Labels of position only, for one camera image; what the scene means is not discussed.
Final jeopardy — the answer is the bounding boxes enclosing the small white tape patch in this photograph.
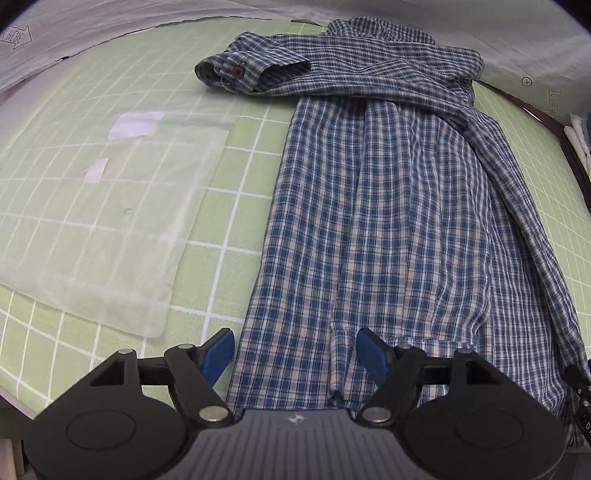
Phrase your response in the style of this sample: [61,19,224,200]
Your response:
[84,158,110,184]

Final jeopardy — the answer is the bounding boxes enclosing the translucent plastic sheet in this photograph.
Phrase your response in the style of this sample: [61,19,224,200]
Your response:
[0,88,242,339]

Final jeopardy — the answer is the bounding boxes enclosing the blue plaid shirt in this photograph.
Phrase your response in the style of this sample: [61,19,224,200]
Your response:
[194,16,591,448]

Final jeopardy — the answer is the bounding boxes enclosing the white folded garment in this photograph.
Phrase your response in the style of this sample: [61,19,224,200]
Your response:
[566,113,591,161]

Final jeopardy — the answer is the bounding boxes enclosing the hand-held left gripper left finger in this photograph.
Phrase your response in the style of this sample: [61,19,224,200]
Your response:
[81,328,236,426]

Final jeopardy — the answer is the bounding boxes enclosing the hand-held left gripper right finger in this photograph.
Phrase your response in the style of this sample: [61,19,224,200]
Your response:
[355,328,509,424]

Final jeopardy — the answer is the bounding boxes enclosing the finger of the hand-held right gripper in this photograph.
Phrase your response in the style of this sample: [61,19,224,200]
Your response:
[564,364,591,407]

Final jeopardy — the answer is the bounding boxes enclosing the green grid mat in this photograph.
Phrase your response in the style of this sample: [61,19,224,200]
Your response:
[0,18,591,409]

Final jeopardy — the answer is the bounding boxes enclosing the large white tape patch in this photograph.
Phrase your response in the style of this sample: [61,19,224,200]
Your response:
[108,111,166,142]

